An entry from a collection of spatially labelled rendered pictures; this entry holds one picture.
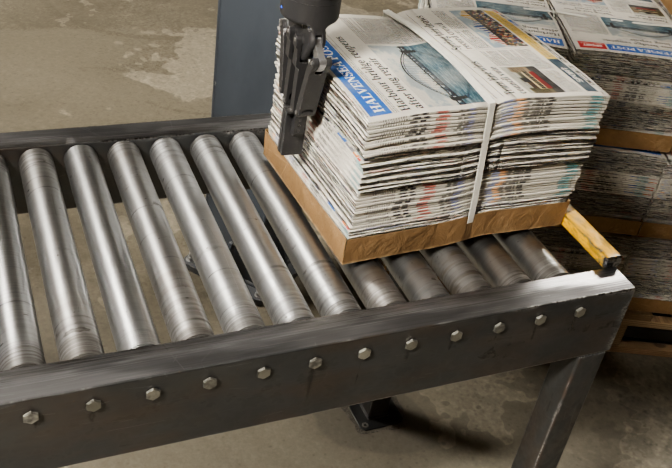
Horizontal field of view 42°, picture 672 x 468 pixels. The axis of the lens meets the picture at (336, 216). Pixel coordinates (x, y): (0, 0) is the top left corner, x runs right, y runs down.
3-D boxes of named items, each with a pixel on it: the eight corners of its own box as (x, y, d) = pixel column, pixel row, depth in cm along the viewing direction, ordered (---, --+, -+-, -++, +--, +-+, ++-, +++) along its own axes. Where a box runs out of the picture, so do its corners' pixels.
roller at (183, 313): (137, 162, 141) (138, 135, 138) (219, 369, 107) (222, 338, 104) (105, 165, 139) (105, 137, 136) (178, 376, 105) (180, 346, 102)
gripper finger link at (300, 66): (322, 31, 112) (326, 35, 111) (311, 110, 118) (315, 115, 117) (293, 32, 110) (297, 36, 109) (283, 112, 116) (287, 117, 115)
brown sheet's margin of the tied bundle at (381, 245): (352, 141, 144) (356, 118, 141) (443, 246, 124) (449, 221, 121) (261, 152, 137) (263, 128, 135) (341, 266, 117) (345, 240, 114)
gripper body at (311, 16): (354, -1, 106) (342, 69, 112) (328, -28, 113) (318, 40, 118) (296, -1, 103) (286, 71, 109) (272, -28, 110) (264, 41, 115)
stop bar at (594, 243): (474, 117, 158) (476, 107, 157) (621, 266, 127) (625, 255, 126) (458, 118, 157) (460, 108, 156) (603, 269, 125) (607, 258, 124)
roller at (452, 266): (330, 132, 152) (346, 148, 155) (460, 311, 118) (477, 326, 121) (352, 113, 151) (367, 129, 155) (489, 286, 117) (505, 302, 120)
